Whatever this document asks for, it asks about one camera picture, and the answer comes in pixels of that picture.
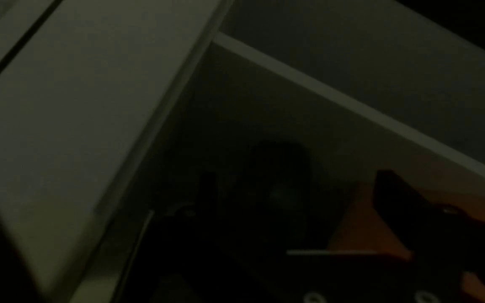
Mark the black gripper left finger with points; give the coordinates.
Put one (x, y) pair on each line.
(208, 194)

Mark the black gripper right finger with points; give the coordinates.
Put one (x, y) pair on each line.
(405, 211)

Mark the small white cabinet door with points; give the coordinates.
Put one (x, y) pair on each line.
(85, 140)

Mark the orange toy container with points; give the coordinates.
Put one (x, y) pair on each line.
(361, 225)

